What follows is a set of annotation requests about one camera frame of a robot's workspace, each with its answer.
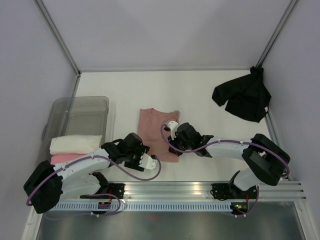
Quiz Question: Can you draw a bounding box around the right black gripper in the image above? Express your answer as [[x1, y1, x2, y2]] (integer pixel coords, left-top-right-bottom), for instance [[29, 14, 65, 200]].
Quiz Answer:
[[167, 131, 193, 156]]

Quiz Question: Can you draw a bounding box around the dusty pink t-shirt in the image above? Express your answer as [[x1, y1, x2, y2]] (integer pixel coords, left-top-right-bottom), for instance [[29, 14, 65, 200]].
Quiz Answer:
[[137, 108, 180, 163]]

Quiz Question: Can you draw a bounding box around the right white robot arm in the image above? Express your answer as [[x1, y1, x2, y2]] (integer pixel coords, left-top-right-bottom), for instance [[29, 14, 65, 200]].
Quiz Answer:
[[160, 121, 291, 198]]

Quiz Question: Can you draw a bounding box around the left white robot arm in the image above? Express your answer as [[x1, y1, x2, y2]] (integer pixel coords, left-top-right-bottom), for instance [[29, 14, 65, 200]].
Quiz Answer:
[[23, 132, 158, 214]]

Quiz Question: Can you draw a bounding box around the rolled white t-shirt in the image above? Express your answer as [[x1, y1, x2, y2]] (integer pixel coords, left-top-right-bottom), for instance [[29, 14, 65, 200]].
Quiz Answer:
[[49, 134, 103, 156]]

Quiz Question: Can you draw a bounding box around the clear plastic bin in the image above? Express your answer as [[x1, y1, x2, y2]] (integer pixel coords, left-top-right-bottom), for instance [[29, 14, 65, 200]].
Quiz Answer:
[[35, 96, 109, 165]]

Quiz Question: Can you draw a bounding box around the black t-shirt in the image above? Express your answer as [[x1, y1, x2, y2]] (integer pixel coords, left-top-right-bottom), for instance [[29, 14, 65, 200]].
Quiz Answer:
[[212, 66, 272, 123]]

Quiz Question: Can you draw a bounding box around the rolled bright pink t-shirt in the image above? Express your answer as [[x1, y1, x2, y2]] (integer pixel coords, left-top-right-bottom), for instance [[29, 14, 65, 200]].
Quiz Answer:
[[50, 153, 84, 165]]

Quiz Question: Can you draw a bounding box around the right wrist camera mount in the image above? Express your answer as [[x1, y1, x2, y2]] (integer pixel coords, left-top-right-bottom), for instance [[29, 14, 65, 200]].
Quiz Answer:
[[167, 120, 179, 140]]

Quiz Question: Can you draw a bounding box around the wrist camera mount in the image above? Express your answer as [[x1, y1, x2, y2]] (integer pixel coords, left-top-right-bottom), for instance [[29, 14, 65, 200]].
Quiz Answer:
[[167, 120, 179, 140], [139, 153, 158, 170]]

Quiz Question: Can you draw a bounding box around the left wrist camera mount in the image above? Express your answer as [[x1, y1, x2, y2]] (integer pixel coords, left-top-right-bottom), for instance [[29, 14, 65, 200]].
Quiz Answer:
[[139, 153, 158, 170]]

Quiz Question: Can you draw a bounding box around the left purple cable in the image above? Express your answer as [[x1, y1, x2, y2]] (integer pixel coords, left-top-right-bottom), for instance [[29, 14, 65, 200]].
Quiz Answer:
[[26, 154, 162, 221]]

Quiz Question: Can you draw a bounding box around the purple cable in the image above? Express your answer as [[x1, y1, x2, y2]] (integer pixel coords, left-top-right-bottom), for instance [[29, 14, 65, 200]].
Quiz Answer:
[[26, 154, 162, 221], [159, 123, 291, 218]]

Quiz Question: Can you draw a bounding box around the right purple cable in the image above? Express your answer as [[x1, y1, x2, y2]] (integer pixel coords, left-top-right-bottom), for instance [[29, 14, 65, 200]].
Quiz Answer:
[[159, 123, 291, 218]]

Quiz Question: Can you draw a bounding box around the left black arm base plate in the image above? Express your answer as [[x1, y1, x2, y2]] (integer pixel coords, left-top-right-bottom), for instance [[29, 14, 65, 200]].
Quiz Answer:
[[80, 183, 126, 199]]

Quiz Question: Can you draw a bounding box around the white slotted cable duct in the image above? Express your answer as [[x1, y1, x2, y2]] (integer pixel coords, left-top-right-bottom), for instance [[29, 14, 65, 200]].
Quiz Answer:
[[51, 201, 247, 212]]

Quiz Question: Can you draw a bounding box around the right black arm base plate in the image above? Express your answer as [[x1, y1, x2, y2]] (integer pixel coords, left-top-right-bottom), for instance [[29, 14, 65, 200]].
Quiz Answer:
[[210, 183, 258, 201]]

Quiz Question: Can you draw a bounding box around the aluminium frame rail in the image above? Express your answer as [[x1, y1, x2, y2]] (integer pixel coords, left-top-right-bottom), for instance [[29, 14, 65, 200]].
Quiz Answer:
[[59, 181, 307, 201]]

